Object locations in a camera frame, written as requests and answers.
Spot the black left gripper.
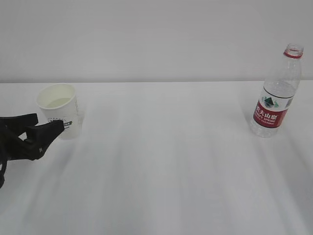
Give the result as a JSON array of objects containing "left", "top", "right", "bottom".
[{"left": 0, "top": 113, "right": 64, "bottom": 162}]

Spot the white paper cup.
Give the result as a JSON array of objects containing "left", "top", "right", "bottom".
[{"left": 36, "top": 83, "right": 80, "bottom": 140}]

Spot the Nongfu Spring water bottle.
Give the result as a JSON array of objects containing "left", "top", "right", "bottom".
[{"left": 250, "top": 44, "right": 304, "bottom": 138}]

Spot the black left camera cable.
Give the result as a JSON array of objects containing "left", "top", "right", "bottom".
[{"left": 0, "top": 159, "right": 9, "bottom": 189}]

